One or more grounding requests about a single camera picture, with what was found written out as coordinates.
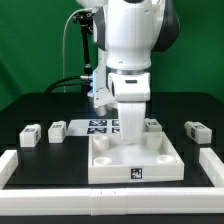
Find white sheet with markers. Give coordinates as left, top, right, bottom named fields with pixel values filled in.
left=66, top=119, right=120, bottom=136

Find black cables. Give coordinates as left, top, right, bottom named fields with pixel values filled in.
left=43, top=75, right=84, bottom=94

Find white square tabletop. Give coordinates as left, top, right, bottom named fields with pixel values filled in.
left=88, top=132, right=184, bottom=184

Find black camera stand pole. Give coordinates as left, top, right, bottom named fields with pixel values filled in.
left=73, top=10, right=93, bottom=90

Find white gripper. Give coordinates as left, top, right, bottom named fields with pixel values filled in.
left=108, top=72, right=150, bottom=142

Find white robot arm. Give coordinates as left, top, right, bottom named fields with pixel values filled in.
left=76, top=0, right=179, bottom=142

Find white cable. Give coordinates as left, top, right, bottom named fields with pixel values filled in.
left=62, top=9, right=88, bottom=94

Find white U-shaped fence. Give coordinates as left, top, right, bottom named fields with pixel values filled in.
left=0, top=148, right=224, bottom=216

